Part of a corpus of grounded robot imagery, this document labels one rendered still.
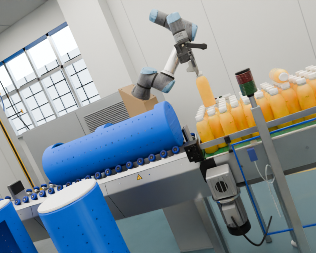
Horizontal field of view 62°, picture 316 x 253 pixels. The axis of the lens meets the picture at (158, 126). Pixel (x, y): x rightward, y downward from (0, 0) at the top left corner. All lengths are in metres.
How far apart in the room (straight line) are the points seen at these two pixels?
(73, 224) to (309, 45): 3.77
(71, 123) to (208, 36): 2.36
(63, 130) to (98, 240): 2.81
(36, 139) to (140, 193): 2.88
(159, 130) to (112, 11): 3.52
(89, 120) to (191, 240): 2.08
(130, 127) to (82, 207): 0.53
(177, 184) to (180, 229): 0.77
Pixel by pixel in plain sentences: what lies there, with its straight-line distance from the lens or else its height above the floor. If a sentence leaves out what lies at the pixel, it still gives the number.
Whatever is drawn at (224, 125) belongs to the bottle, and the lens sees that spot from 1.38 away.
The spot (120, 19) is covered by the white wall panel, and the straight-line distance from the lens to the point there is 4.68.
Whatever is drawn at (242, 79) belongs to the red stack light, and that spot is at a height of 1.23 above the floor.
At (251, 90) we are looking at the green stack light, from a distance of 1.12.
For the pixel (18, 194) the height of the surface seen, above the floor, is 0.99.
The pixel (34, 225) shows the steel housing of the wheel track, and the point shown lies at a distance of 2.14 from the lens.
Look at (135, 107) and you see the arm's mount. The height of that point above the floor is 1.24.
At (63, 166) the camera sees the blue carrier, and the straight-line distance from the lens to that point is 1.75.
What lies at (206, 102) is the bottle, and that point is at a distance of 1.54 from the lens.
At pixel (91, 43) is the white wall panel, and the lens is 4.59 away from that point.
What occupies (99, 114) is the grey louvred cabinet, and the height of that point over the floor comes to 1.27.
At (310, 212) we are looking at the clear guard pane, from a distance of 1.48.
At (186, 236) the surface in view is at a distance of 2.31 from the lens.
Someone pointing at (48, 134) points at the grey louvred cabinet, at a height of 1.28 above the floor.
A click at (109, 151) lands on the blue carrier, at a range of 1.57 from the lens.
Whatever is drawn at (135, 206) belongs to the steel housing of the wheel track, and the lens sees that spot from 1.72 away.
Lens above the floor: 1.34
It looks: 8 degrees down
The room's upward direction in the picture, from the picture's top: 23 degrees counter-clockwise
